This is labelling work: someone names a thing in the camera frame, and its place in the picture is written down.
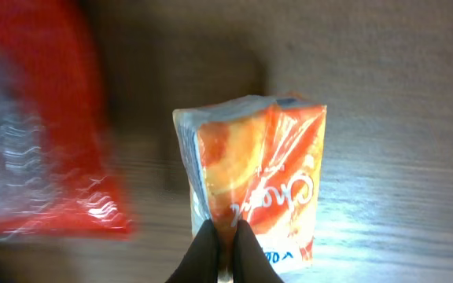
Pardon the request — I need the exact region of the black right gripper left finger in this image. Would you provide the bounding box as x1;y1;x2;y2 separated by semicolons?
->
166;220;220;283

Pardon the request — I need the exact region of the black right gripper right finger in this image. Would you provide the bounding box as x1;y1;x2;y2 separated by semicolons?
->
233;220;283;283

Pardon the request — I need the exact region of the orange tissue pack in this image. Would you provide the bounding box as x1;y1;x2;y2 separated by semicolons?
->
173;95;326;274

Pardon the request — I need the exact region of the red candy bag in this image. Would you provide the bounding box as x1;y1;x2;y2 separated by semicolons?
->
0;0;131;241

